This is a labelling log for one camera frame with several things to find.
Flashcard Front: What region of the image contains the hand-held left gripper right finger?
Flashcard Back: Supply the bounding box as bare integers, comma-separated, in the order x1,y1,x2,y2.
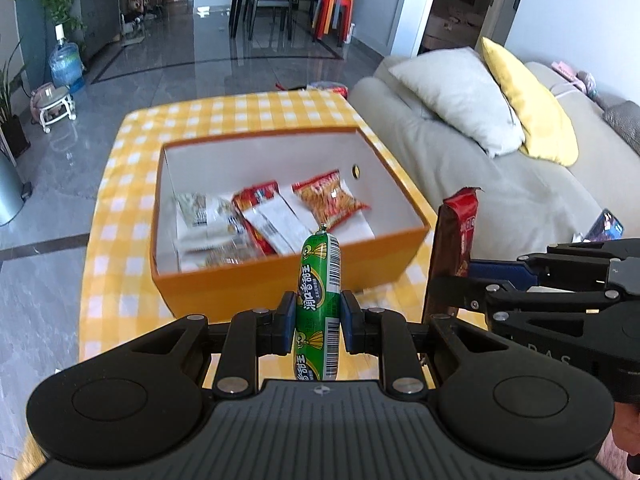
339,290,507,397

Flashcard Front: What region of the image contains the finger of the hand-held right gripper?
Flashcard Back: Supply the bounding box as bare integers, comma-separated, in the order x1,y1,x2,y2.
467,239,640,292
426,274,615,322

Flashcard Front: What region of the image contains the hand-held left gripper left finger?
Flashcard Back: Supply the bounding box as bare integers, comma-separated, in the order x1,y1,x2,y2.
119,292,297,399

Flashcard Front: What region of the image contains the orange cardboard box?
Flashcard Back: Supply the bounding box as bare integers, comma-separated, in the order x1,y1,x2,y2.
150,127,439,319

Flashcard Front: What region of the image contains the green sausage stick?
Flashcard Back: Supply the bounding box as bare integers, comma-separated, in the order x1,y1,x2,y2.
291,224,343,382

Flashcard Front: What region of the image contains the red and brown wafer packet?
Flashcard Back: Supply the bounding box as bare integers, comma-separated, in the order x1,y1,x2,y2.
422,186,484,323

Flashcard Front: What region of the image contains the brown speckled snack packet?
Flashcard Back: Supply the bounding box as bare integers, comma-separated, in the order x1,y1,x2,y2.
204,237,262,267

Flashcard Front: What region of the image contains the orange chips packet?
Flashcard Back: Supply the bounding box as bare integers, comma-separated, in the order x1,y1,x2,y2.
292,170,372,234

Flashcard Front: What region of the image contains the beige sofa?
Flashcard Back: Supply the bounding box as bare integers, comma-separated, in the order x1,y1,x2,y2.
347,54,640,263

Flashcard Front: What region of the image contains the red cracker packet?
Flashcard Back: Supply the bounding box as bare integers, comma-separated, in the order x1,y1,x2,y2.
232,182,282,257

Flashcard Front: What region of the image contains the blue packet on sofa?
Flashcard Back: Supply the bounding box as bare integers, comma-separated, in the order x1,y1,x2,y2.
584,208,627,242

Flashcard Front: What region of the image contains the white and brown snack packet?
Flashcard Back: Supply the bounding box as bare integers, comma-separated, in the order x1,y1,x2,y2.
174,192,248,242

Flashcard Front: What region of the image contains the yellow pillow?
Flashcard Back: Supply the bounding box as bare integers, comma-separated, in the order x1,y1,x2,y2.
481,36,581,167

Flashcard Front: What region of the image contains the beige pillow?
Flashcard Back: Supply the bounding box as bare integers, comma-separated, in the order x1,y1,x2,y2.
389,47,527,159

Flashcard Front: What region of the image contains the grey knitted cushion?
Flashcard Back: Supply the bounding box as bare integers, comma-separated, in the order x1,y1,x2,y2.
602,101,640,157

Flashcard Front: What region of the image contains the yellow checkered tablecloth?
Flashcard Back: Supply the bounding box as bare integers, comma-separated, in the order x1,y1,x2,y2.
12,91,490,480

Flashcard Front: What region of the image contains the red packet behind table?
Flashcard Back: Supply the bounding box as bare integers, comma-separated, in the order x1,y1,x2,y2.
306,81,349,99

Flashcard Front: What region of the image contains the stack of orange stools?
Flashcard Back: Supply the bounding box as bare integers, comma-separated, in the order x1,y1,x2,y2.
312,0,357,47

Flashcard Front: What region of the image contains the metal trash bin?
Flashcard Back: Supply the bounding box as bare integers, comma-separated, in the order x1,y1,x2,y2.
0,150,27,227

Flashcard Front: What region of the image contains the small white stool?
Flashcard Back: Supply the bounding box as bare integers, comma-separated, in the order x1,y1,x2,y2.
29,82,78,134

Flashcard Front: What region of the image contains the blue water jug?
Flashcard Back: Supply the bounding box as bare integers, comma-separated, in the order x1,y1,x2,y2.
48,24,86,93

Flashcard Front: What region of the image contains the potted long-leaf plant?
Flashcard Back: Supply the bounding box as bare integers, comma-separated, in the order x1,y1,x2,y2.
0,39,32,159

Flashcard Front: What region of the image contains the grey cabinet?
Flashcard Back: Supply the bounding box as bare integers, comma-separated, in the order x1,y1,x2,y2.
74,0,127,64

